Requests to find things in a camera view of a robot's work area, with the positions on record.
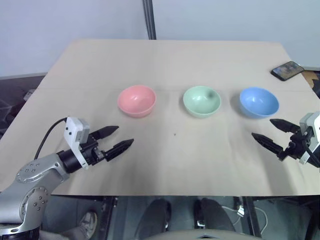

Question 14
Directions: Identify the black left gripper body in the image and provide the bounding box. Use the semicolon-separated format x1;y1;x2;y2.
79;133;107;168

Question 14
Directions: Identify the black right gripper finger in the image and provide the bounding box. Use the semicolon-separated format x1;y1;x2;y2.
251;132;286;156
269;118;301;135

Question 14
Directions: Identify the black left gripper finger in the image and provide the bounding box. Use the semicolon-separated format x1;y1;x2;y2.
93;125;120;141
103;138;135;162

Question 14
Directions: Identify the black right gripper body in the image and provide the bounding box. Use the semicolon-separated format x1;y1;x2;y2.
276;129;314;162

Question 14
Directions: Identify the blue plastic bowl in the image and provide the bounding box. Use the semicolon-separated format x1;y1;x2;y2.
239;86;280;119

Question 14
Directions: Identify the red plastic bowl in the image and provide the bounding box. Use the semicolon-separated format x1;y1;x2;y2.
116;84;157;119

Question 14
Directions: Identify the black smartphone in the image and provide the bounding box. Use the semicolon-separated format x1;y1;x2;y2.
270;60;305;82

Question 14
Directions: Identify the black table leg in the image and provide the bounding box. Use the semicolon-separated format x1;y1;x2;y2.
233;196;264;238
97;196;119;240

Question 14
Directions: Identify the grey sneaker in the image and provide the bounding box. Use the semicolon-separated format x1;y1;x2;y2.
79;210;99;239

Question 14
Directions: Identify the dark rounded shape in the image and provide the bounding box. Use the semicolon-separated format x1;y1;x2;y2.
140;198;173;232

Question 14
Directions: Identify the green plastic bowl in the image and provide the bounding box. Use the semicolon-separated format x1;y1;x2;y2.
182;85;222;119

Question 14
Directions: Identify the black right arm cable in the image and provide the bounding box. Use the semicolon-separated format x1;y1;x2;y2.
305;146;320;168

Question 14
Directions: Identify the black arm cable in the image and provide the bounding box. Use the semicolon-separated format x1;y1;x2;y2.
305;146;320;168
33;117;68;161

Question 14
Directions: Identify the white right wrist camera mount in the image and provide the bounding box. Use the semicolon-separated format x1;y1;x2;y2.
298;112;320;166

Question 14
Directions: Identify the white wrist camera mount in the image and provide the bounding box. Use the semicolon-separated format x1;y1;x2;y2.
298;112;320;166
63;116;91;171

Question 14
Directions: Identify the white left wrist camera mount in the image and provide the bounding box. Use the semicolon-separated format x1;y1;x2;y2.
63;116;91;171

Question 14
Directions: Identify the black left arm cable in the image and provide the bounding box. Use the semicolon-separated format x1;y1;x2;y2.
33;117;68;161

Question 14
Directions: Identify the white cable with plug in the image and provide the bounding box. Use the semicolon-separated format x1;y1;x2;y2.
221;204;269;236

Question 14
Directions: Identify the grey metal post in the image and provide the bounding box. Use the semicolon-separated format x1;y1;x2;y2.
142;0;157;40

